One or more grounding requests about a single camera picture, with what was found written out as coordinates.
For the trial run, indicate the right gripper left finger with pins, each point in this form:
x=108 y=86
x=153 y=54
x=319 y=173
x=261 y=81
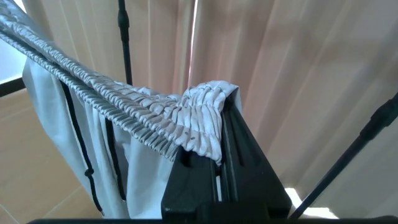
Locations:
x=189 y=186

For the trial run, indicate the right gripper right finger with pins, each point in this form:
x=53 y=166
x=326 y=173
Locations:
x=252 y=174

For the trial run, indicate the pale grey shorts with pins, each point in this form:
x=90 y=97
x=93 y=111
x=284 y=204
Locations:
x=146 y=109

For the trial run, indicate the black clothes rack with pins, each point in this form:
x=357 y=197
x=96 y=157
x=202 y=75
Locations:
x=124 y=25

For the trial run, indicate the beige curtain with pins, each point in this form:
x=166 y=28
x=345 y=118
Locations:
x=280 y=62

